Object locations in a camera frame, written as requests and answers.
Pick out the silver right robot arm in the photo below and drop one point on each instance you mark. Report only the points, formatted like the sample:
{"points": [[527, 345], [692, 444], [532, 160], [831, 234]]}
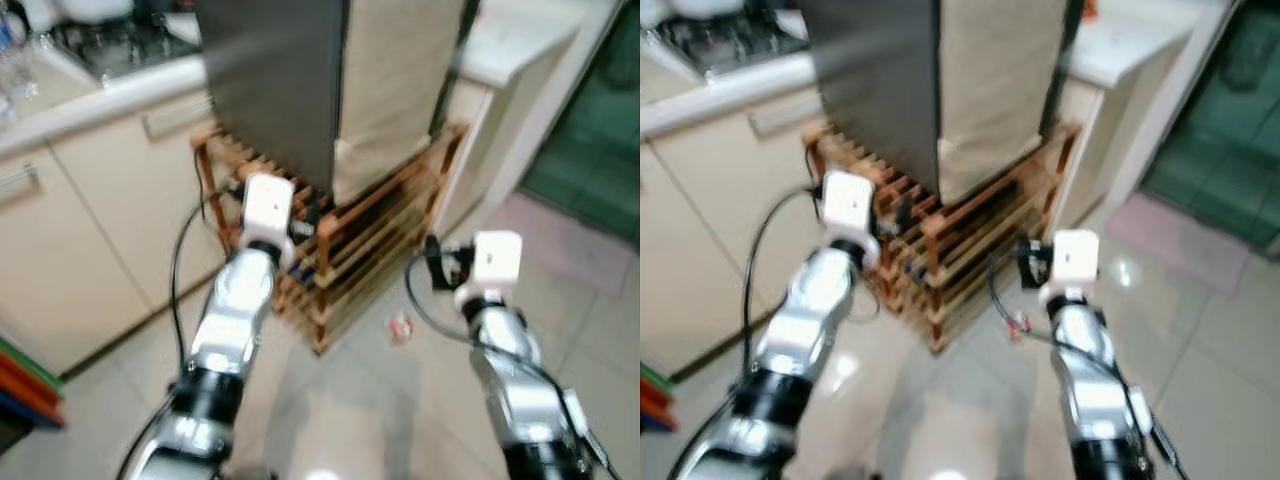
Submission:
{"points": [[1095, 400], [520, 400]]}

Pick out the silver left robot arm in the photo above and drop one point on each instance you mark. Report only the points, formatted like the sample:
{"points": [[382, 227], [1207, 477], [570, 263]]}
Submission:
{"points": [[230, 330], [810, 330]]}

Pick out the grey fridge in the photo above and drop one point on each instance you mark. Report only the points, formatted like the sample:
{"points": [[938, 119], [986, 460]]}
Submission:
{"points": [[270, 90], [870, 90]]}

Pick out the wooden slatted rack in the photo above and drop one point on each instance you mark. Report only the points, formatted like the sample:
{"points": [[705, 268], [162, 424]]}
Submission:
{"points": [[1000, 215], [400, 215]]}

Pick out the small red white carton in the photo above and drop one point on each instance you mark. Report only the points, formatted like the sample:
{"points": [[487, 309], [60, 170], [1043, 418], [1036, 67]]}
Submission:
{"points": [[1018, 327], [401, 328]]}

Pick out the glossy cream end cabinet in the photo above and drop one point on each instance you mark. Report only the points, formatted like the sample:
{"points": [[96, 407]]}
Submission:
{"points": [[470, 130], [1085, 130]]}

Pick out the pink floor mat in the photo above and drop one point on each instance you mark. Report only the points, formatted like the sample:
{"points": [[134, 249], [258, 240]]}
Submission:
{"points": [[1190, 240]]}

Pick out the beige crinkled cloth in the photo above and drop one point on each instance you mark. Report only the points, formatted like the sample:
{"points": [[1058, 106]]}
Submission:
{"points": [[1000, 90], [400, 90]]}

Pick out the cream kitchen cabinet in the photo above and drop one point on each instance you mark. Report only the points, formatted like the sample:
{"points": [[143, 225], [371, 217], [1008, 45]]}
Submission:
{"points": [[710, 230], [90, 230]]}

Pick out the green board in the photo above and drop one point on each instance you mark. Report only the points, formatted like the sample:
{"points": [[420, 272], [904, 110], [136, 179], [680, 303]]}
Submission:
{"points": [[25, 360], [653, 376]]}

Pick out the steel gas hob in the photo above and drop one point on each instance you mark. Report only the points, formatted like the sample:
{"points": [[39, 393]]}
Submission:
{"points": [[730, 45], [120, 45]]}

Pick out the orange board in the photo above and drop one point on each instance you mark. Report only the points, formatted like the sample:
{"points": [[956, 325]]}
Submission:
{"points": [[30, 390], [655, 403]]}

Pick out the orange container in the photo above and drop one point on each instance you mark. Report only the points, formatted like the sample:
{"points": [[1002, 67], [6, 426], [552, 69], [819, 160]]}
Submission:
{"points": [[1086, 8]]}

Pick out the white pot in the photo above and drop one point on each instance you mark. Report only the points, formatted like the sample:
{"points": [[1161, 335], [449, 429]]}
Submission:
{"points": [[95, 8], [705, 7]]}

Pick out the beige counter mat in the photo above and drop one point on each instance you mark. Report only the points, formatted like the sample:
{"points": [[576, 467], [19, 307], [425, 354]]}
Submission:
{"points": [[50, 95]]}

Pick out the clear plastic water bottle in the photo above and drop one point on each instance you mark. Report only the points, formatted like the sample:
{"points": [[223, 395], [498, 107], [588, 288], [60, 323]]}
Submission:
{"points": [[15, 70]]}

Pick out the blue board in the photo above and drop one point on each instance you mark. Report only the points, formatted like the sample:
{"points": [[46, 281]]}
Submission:
{"points": [[25, 415]]}

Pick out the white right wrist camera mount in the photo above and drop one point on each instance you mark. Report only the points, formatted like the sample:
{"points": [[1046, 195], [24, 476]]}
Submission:
{"points": [[1075, 258], [497, 260]]}

